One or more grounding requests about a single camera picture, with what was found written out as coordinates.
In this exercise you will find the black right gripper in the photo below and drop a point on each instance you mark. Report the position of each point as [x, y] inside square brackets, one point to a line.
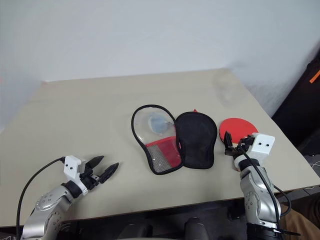
[243, 146]

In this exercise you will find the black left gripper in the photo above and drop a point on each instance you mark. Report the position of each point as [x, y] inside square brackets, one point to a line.
[88, 178]

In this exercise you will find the red table tennis paddle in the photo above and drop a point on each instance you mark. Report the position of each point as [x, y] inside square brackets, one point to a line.
[237, 127]

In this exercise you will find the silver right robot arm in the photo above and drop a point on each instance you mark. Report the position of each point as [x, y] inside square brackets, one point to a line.
[255, 197]

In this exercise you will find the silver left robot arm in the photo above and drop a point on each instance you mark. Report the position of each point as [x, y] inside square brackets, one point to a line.
[47, 207]

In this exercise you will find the black red clear paddle case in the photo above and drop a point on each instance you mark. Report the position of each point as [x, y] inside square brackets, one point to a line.
[175, 140]

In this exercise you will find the black bag with orange tag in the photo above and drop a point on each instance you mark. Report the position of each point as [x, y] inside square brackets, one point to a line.
[297, 112]

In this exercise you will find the dark rounded shape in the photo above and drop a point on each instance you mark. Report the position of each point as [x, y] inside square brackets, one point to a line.
[196, 228]

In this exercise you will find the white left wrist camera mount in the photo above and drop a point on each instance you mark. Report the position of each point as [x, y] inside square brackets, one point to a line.
[71, 170]

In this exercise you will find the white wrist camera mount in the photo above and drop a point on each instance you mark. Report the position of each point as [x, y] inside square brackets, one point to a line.
[71, 170]
[262, 146]

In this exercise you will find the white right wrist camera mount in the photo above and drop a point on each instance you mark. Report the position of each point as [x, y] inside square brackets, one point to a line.
[262, 146]

